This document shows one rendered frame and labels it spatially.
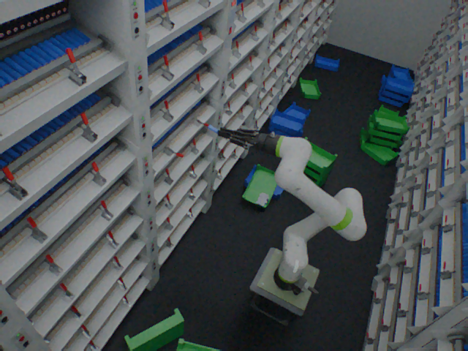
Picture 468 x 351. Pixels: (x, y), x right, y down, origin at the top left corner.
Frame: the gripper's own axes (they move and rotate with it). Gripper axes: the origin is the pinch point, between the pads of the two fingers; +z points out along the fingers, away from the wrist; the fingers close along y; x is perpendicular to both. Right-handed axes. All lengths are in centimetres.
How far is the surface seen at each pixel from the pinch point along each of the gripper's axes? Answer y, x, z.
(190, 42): -9.2, -36.2, 19.5
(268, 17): -100, -21, 21
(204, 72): -25.2, -14.6, 24.4
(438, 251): -14, 49, -103
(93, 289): 73, 45, 31
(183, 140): 3.4, 8.1, 22.4
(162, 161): 20.9, 8.1, 22.3
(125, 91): 40, -38, 13
